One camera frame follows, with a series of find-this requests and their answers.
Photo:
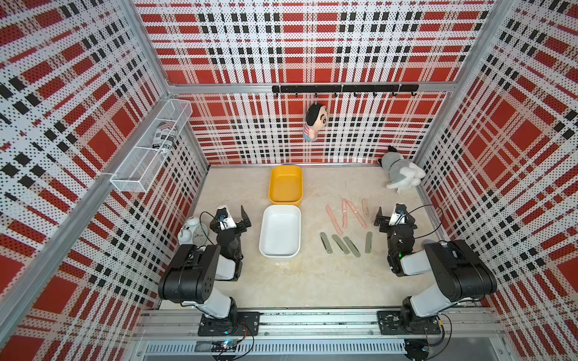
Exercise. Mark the black hook rail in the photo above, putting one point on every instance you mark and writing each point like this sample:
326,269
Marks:
346,88

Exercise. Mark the metal base rail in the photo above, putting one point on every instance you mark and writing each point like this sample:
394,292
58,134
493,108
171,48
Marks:
321,333

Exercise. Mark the green folding knife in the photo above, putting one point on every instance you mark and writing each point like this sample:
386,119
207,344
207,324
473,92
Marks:
352,247
341,244
368,242
326,243

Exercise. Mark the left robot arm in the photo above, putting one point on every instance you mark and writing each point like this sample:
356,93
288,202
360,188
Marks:
190,278

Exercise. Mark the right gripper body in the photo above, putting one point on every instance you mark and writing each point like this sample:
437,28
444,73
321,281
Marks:
397,227

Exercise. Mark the yellow plastic storage box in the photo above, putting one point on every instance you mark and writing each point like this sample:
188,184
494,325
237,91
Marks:
286,185

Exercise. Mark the grey white plush toy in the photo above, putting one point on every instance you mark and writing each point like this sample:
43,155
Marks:
402,173

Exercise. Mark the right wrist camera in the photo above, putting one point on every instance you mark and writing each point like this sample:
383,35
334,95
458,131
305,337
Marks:
399,215

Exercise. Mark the clear wire wall basket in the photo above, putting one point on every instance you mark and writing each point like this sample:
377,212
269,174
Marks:
141,166

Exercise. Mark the striped can in basket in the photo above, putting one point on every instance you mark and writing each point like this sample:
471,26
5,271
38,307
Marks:
164,137

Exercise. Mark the white plastic storage box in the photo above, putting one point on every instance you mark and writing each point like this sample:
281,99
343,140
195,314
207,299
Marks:
280,235

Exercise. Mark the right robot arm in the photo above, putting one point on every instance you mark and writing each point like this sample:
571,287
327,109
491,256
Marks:
460,276

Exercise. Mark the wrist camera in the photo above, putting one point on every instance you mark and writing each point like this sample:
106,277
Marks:
399,215
224,218

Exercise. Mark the white alarm clock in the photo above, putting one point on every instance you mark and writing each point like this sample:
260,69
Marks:
193,232

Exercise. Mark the green circuit board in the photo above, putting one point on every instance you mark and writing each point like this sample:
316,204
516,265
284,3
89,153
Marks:
215,347

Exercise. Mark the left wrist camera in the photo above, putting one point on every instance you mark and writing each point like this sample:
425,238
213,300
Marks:
224,218

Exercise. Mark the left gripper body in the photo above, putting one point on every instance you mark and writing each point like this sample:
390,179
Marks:
230,229

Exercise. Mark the cartoon boy doll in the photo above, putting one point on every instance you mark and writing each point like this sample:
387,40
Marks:
316,119

